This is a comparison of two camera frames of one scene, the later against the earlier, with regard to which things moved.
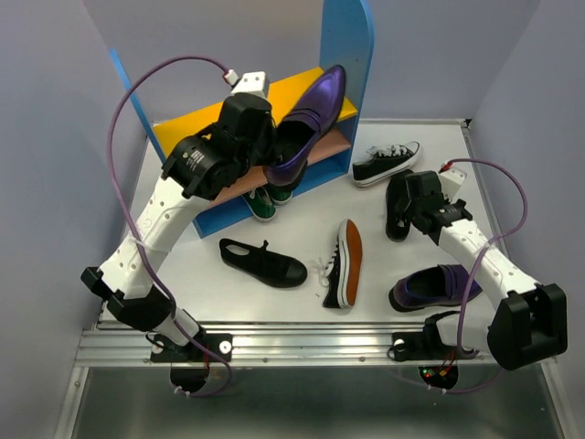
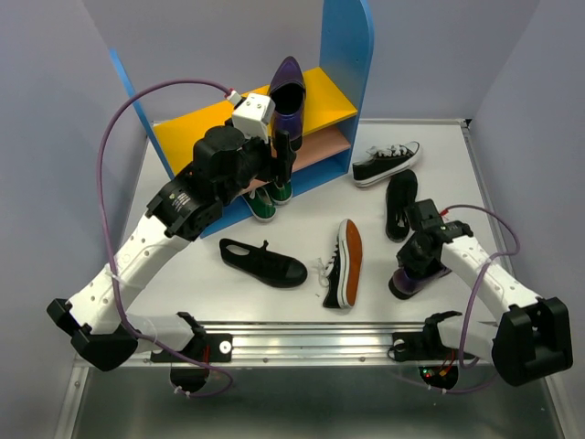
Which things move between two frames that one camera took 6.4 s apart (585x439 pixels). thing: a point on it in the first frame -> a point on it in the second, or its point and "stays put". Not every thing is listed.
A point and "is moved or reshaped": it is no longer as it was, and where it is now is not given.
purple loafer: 298,138 -> 288,90
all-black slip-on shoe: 398,201 stays put
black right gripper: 447,202 -> 407,261
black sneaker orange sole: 342,273 stays put
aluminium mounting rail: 273,344 stays put
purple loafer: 438,285 is moved or reshaped
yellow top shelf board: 282,95 -> 324,103
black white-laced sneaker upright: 386,163 stays put
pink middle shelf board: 330,142 stays put
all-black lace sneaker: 261,264 stays put
